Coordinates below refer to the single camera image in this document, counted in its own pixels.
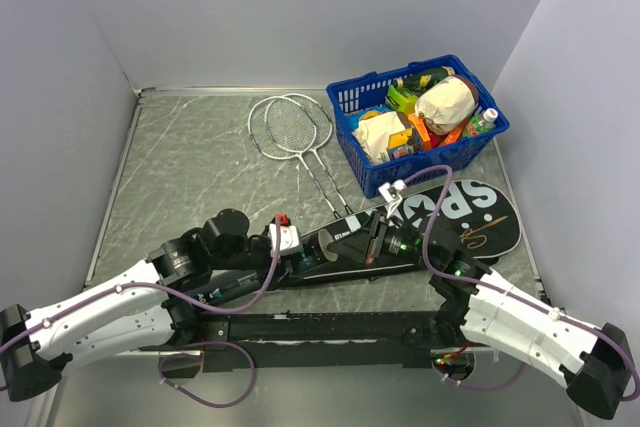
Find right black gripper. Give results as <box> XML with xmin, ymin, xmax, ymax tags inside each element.
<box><xmin>325</xmin><ymin>211</ymin><xmax>437</xmax><ymax>269</ymax></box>

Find black shuttlecock tube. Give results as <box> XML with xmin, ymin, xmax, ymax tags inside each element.
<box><xmin>190</xmin><ymin>241</ymin><xmax>339</xmax><ymax>306</ymax></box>

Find black racket bag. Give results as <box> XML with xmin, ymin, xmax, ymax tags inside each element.
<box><xmin>287</xmin><ymin>180</ymin><xmax>521</xmax><ymax>288</ymax></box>

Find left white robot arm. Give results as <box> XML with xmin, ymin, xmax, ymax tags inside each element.
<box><xmin>1</xmin><ymin>209</ymin><xmax>302</xmax><ymax>402</ymax></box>

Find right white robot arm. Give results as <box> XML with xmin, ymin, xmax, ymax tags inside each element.
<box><xmin>364</xmin><ymin>219</ymin><xmax>639</xmax><ymax>420</ymax></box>

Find white badminton racket left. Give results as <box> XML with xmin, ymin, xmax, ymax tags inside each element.
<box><xmin>247</xmin><ymin>96</ymin><xmax>341</xmax><ymax>219</ymax></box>

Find yellow blue snack box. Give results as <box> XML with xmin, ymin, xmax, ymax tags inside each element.
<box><xmin>386</xmin><ymin>128</ymin><xmax>415</xmax><ymax>160</ymax></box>

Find orange snack box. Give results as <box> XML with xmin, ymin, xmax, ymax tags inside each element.
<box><xmin>408</xmin><ymin>113</ymin><xmax>469</xmax><ymax>150</ymax></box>

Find blue plastic basket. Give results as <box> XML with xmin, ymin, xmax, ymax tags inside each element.
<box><xmin>326</xmin><ymin>54</ymin><xmax>510</xmax><ymax>199</ymax></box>

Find green snack box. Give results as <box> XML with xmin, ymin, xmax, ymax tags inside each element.
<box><xmin>385</xmin><ymin>85</ymin><xmax>419</xmax><ymax>115</ymax></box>

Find green plastic bottle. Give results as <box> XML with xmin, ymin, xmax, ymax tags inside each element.
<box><xmin>462</xmin><ymin>108</ymin><xmax>499</xmax><ymax>138</ymax></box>

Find beige paper bag roll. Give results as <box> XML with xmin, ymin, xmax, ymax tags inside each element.
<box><xmin>414</xmin><ymin>75</ymin><xmax>479</xmax><ymax>136</ymax></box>

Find dark green bottle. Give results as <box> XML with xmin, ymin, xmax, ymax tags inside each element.
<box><xmin>392</xmin><ymin>66</ymin><xmax>456</xmax><ymax>91</ymax></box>

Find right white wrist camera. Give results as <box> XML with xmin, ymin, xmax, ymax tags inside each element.
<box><xmin>378</xmin><ymin>179</ymin><xmax>407</xmax><ymax>218</ymax></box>

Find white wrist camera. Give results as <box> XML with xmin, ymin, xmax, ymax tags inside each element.
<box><xmin>378</xmin><ymin>179</ymin><xmax>407</xmax><ymax>218</ymax></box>
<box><xmin>268</xmin><ymin>213</ymin><xmax>303</xmax><ymax>256</ymax></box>

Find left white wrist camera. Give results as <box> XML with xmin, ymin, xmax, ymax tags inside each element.
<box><xmin>268</xmin><ymin>213</ymin><xmax>303</xmax><ymax>256</ymax></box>

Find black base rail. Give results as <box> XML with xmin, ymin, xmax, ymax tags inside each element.
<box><xmin>134</xmin><ymin>310</ymin><xmax>496</xmax><ymax>373</ymax></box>

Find purple cable under rail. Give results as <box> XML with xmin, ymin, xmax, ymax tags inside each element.
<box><xmin>157</xmin><ymin>337</ymin><xmax>257</xmax><ymax>406</ymax></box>

